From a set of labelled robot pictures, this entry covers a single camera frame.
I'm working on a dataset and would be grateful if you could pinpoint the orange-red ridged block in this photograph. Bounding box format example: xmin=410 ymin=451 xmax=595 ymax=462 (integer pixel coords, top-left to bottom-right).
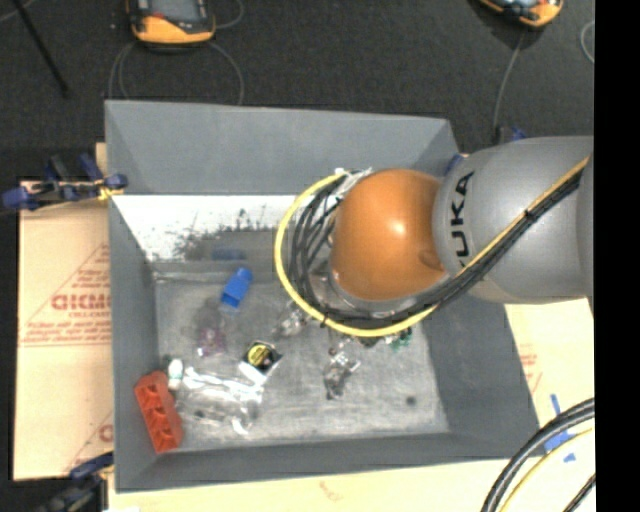
xmin=133 ymin=370 xmax=186 ymax=454

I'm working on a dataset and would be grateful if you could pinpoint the black and yellow round tool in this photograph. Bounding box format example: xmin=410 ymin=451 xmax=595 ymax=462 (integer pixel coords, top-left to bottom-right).
xmin=241 ymin=339 xmax=284 ymax=374

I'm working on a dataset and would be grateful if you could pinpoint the small white and green bottle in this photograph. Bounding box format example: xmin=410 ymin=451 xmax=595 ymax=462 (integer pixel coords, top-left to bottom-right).
xmin=166 ymin=356 xmax=185 ymax=392

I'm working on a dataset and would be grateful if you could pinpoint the grey metal bin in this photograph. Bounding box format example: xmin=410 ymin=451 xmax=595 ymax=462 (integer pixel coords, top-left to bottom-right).
xmin=103 ymin=99 xmax=544 ymax=492

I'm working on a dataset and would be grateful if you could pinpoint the brown cardboard board red print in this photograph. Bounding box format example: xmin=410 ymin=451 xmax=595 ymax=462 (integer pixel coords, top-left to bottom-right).
xmin=11 ymin=141 xmax=596 ymax=512

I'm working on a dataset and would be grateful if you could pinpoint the clear plastic packet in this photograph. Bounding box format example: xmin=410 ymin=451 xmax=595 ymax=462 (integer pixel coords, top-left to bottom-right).
xmin=174 ymin=360 xmax=267 ymax=437

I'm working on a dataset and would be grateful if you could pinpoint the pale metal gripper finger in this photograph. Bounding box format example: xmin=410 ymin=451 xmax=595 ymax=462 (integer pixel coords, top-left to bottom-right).
xmin=322 ymin=349 xmax=362 ymax=401
xmin=270 ymin=307 xmax=308 ymax=342

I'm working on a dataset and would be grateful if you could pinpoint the clear bottle with blue cap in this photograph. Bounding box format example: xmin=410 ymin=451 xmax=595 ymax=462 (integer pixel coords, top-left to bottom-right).
xmin=187 ymin=266 xmax=254 ymax=359

